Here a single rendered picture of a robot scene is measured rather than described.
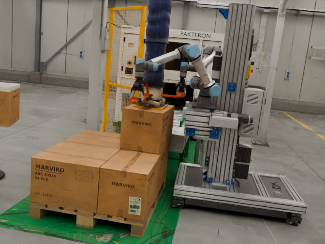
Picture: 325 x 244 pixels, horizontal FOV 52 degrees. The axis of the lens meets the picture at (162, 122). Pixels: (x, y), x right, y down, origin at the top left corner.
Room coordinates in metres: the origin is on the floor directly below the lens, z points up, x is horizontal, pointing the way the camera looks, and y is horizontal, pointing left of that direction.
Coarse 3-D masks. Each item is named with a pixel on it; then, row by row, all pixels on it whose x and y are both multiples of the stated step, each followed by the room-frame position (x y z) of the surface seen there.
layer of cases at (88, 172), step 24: (72, 144) 3.16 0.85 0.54; (96, 144) 3.25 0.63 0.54; (168, 144) 3.64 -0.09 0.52; (48, 168) 2.65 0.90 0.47; (72, 168) 2.62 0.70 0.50; (96, 168) 2.59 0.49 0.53; (120, 168) 2.60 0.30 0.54; (144, 168) 2.66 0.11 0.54; (48, 192) 2.65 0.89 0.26; (72, 192) 2.62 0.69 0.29; (96, 192) 2.59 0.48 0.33; (120, 192) 2.56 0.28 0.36; (144, 192) 2.53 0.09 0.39; (120, 216) 2.55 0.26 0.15; (144, 216) 2.54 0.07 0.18
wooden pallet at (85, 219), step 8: (160, 192) 3.45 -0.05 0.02; (32, 208) 2.67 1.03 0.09; (40, 208) 2.65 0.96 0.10; (48, 208) 2.64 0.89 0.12; (56, 208) 2.63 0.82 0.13; (64, 208) 2.62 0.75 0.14; (152, 208) 3.04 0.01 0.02; (32, 216) 2.66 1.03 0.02; (40, 216) 2.66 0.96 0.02; (80, 216) 2.60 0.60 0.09; (88, 216) 2.59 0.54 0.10; (96, 216) 2.58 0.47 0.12; (104, 216) 2.57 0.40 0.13; (112, 216) 2.56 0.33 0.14; (80, 224) 2.60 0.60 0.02; (88, 224) 2.59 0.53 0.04; (136, 224) 2.53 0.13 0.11; (144, 224) 2.57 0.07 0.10; (136, 232) 2.53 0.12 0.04; (144, 232) 2.60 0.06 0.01
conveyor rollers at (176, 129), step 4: (176, 112) 5.80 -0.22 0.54; (180, 112) 5.80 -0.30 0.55; (176, 116) 5.36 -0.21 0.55; (180, 116) 5.43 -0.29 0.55; (176, 120) 5.07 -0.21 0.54; (176, 124) 4.71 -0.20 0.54; (184, 124) 4.78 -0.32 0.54; (176, 128) 4.44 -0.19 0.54; (180, 128) 4.43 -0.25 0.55; (172, 132) 4.17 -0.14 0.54; (176, 132) 4.17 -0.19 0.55; (180, 132) 4.24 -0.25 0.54
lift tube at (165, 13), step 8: (152, 0) 3.37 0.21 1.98; (160, 0) 3.34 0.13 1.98; (168, 0) 3.37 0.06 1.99; (152, 8) 3.36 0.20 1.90; (160, 8) 3.34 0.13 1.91; (168, 8) 3.38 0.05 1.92; (152, 16) 3.36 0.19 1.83; (160, 16) 3.34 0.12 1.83; (168, 16) 3.39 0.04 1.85; (152, 24) 3.36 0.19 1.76; (160, 24) 3.35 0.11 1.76; (168, 24) 3.42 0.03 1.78; (152, 32) 3.35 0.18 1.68; (160, 32) 3.35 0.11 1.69; (168, 32) 3.42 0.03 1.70; (152, 40) 3.35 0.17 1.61; (160, 40) 3.35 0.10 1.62
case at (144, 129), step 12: (132, 108) 3.21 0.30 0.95; (144, 108) 3.28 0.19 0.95; (168, 108) 3.43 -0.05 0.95; (132, 120) 3.17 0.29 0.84; (144, 120) 3.14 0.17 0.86; (156, 120) 3.12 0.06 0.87; (168, 120) 3.41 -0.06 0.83; (132, 132) 3.16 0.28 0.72; (144, 132) 3.14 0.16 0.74; (156, 132) 3.12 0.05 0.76; (168, 132) 3.48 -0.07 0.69; (120, 144) 3.19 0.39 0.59; (132, 144) 3.16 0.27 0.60; (144, 144) 3.14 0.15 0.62; (156, 144) 3.11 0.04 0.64
